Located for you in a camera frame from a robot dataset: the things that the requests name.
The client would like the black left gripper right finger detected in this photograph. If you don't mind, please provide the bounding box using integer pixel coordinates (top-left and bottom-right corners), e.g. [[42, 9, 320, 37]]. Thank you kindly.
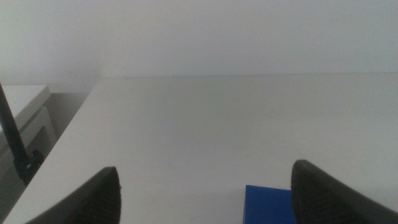
[[290, 159, 398, 224]]

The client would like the white side furniture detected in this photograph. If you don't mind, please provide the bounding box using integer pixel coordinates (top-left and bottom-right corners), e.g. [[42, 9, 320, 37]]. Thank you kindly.
[[0, 84, 58, 156]]

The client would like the black pole with clamp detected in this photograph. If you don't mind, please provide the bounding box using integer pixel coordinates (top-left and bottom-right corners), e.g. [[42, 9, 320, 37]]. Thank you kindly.
[[0, 82, 45, 187]]

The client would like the blue cube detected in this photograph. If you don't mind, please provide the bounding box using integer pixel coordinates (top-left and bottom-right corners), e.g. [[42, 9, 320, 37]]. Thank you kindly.
[[243, 185, 297, 224]]

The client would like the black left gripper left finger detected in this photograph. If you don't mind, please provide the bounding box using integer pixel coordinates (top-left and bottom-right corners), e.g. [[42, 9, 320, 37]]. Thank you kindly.
[[24, 166, 122, 224]]

